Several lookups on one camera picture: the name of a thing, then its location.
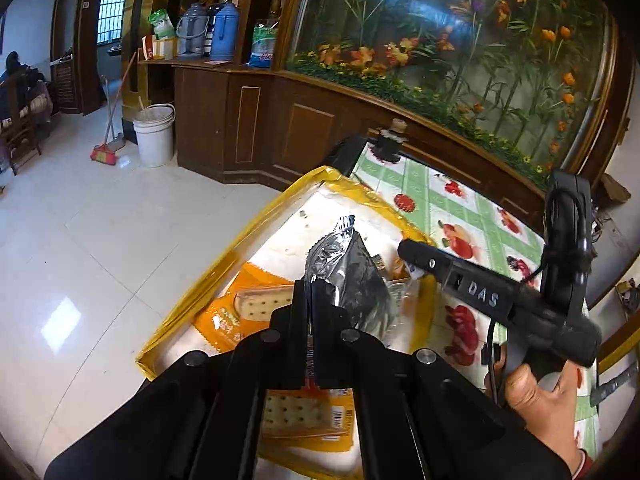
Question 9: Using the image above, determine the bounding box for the broom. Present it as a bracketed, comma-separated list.
[90, 52, 137, 167]

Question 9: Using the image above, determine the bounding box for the large silver foil packet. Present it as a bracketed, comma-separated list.
[304, 215, 398, 351]

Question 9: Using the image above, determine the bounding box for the barred window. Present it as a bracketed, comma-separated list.
[96, 0, 128, 46]

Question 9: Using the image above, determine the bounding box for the yellow cardboard tray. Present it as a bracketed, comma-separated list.
[136, 166, 436, 480]

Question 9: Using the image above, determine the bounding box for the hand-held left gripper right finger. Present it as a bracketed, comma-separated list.
[312, 290, 571, 480]

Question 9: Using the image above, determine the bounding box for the green bag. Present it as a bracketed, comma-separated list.
[148, 8, 177, 41]

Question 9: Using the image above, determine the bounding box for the artificial flower display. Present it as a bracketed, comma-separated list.
[290, 0, 616, 186]

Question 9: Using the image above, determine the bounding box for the orange snack packet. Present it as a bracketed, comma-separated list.
[194, 265, 296, 356]
[260, 387, 356, 453]

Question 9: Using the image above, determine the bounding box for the person's right hand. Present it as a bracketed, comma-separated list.
[502, 360, 588, 478]

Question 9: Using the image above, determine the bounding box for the blue thermos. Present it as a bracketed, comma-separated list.
[211, 2, 238, 61]

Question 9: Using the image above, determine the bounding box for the wooden chair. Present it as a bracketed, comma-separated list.
[0, 70, 43, 176]

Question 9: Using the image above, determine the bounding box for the black thermos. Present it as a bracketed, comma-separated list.
[205, 4, 223, 58]

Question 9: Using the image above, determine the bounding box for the small dark corked jar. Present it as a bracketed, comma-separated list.
[375, 119, 408, 163]

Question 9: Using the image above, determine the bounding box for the black cable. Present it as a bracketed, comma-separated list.
[482, 192, 588, 401]

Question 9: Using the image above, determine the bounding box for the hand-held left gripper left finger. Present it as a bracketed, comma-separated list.
[45, 280, 307, 480]

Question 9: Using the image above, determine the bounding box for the orange-label clear cracker packet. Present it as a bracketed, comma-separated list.
[385, 255, 416, 281]

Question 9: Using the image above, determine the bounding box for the white plastic bucket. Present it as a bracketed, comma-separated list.
[132, 104, 176, 168]

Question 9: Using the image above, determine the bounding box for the person's right forearm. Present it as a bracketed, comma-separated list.
[570, 449, 598, 480]

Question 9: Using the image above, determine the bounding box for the wooden cabinet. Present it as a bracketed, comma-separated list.
[135, 0, 631, 241]

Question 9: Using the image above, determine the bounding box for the orange-white cardboard box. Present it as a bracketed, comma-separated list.
[141, 36, 178, 61]

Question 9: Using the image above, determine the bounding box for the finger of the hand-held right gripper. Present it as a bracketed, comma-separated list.
[398, 239, 458, 286]

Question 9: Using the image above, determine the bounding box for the grey thermos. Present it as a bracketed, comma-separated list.
[176, 4, 208, 58]

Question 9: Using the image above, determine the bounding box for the large plastic water bottle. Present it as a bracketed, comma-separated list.
[247, 15, 281, 70]

